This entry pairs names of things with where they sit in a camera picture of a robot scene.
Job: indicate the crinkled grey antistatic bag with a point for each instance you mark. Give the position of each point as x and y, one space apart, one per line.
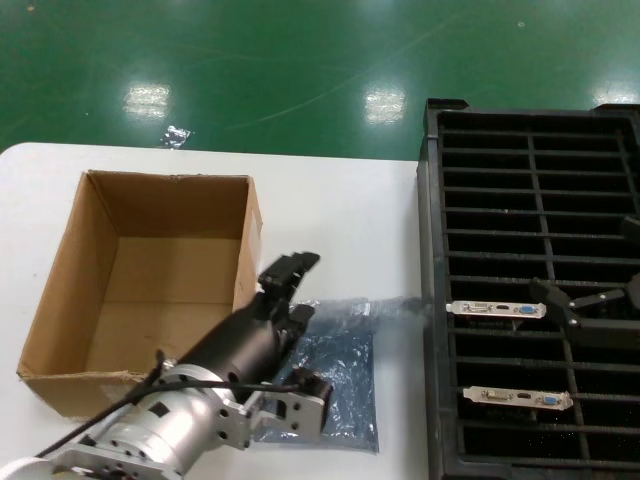
350 390

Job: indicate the crumpled foil scrap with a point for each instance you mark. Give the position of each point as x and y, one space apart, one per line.
176 136

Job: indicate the dark translucent antistatic bag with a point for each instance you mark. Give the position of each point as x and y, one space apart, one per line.
360 312

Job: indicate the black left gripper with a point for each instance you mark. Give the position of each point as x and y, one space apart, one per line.
245 340

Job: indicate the graphics card with metal bracket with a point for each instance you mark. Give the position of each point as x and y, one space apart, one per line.
480 308
500 397

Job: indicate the brown cardboard box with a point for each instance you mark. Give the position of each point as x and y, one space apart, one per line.
165 210

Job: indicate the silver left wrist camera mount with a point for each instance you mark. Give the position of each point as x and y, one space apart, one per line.
295 415

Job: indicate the black slotted plastic container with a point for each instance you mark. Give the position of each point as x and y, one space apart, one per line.
575 150

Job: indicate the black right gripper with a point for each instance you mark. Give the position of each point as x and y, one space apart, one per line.
636 297

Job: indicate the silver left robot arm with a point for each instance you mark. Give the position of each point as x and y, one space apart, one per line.
165 440

